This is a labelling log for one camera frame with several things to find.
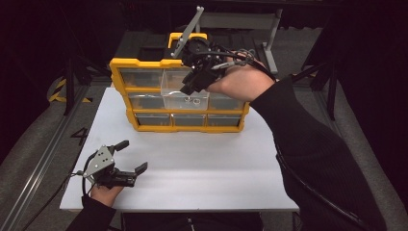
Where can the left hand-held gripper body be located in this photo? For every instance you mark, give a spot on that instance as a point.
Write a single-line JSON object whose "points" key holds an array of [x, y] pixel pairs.
{"points": [[102, 166]]}

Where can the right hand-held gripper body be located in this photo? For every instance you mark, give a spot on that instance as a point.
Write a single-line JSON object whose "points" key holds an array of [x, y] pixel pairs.
{"points": [[202, 61]]}

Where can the transparent organizer drawer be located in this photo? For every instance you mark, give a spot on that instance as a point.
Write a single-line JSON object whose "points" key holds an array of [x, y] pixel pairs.
{"points": [[173, 100]]}

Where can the yellow plastic organizer cabinet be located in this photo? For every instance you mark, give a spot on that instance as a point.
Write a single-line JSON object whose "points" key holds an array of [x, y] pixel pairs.
{"points": [[179, 129]]}

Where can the person's left hand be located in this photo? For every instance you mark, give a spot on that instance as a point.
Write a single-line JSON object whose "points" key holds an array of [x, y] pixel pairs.
{"points": [[106, 194]]}

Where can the person's right hand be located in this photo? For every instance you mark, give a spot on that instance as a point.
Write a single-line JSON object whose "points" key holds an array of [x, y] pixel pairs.
{"points": [[240, 83]]}

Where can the grid of clear plastic drawers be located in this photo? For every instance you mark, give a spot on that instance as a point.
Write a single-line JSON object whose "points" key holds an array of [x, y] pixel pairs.
{"points": [[154, 119]]}

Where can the grey metal stand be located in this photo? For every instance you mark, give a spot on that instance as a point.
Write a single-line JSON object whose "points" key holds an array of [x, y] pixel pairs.
{"points": [[271, 41]]}

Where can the black tripod stand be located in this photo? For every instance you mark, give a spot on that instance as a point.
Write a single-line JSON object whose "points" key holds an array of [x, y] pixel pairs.
{"points": [[330, 89], [69, 83]]}

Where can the yellow black floor tape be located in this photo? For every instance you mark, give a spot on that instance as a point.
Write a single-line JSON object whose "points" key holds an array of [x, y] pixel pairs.
{"points": [[56, 91]]}

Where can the metal floor rail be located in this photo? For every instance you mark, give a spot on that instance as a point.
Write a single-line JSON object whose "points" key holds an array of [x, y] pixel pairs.
{"points": [[38, 166]]}

